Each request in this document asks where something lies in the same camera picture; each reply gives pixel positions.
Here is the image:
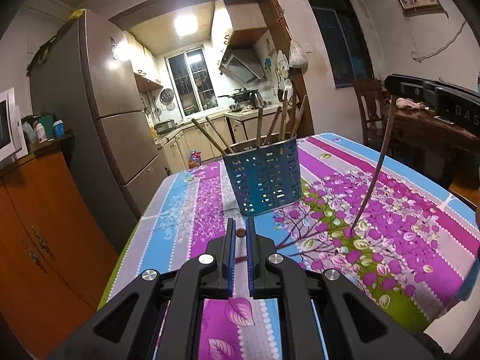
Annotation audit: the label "wooden dining chair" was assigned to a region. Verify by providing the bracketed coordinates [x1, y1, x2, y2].
[353, 79, 387, 150]

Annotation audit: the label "grey refrigerator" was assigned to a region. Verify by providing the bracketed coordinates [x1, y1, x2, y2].
[28, 10, 167, 251]

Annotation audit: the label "kitchen counter cabinets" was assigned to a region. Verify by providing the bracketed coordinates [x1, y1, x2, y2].
[155, 104, 286, 173]

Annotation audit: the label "orange wooden cabinet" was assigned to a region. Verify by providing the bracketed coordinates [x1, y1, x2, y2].
[1, 136, 118, 359]

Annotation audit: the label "steel range hood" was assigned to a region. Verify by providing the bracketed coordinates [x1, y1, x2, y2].
[219, 48, 265, 87]

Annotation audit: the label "dark window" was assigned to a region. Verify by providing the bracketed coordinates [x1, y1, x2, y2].
[308, 0, 374, 89]

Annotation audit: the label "black wok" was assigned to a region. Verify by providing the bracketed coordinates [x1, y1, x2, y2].
[220, 88, 258, 103]

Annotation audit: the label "white plastic bag hanging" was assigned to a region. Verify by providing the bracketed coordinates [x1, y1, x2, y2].
[289, 39, 308, 68]

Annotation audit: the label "floral striped tablecloth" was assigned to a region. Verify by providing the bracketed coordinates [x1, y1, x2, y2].
[97, 131, 480, 360]

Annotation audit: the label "white wall cable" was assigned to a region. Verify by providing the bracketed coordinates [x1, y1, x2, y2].
[410, 20, 468, 63]

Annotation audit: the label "blue perforated utensil holder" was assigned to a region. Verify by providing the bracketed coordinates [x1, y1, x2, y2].
[223, 134, 302, 216]

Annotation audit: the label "wooden chopstick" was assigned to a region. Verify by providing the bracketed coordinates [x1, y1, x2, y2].
[206, 116, 233, 153]
[191, 119, 226, 156]
[278, 89, 288, 141]
[290, 94, 308, 138]
[286, 93, 297, 137]
[256, 107, 264, 149]
[262, 106, 282, 146]
[350, 95, 398, 231]

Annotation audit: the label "pink cloth on table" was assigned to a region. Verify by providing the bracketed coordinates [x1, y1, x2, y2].
[395, 97, 425, 111]

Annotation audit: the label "dark wooden dining table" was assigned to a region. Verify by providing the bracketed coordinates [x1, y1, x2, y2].
[394, 109, 479, 205]

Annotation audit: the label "kitchen window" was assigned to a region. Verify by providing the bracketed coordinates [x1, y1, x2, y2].
[167, 48, 218, 116]

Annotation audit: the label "white microwave oven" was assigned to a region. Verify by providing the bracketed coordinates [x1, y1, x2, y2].
[0, 88, 28, 168]

